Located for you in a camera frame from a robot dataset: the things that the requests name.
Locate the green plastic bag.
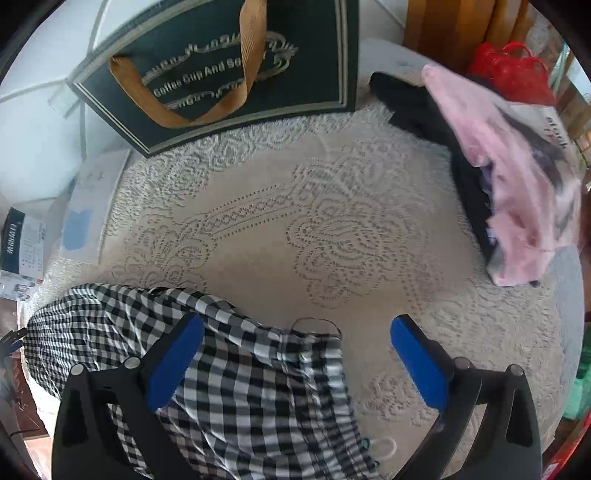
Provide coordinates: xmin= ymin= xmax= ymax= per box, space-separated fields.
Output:
xmin=561 ymin=364 xmax=586 ymax=421

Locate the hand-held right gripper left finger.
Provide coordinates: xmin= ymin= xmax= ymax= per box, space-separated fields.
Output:
xmin=52 ymin=313 xmax=206 ymax=480

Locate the wooden chair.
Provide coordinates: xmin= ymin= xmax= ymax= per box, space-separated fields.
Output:
xmin=403 ymin=0 xmax=532 ymax=77

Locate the white lace tablecloth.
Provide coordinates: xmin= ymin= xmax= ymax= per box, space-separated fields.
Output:
xmin=21 ymin=99 xmax=583 ymax=480

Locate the dark green gift bag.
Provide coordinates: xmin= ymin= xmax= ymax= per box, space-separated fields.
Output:
xmin=66 ymin=0 xmax=360 ymax=158

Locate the pink garment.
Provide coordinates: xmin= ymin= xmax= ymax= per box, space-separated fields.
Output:
xmin=421 ymin=63 xmax=583 ymax=287

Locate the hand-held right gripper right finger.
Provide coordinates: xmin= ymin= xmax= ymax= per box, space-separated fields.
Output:
xmin=390 ymin=314 xmax=543 ymax=480

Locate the white dark blue box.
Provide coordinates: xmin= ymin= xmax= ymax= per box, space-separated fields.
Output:
xmin=0 ymin=208 xmax=48 ymax=301

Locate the white blue paper box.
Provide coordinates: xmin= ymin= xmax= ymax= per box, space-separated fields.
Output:
xmin=58 ymin=148 xmax=132 ymax=265

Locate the black white checkered garment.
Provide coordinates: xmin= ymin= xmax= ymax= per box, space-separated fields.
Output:
xmin=23 ymin=283 xmax=380 ymax=480

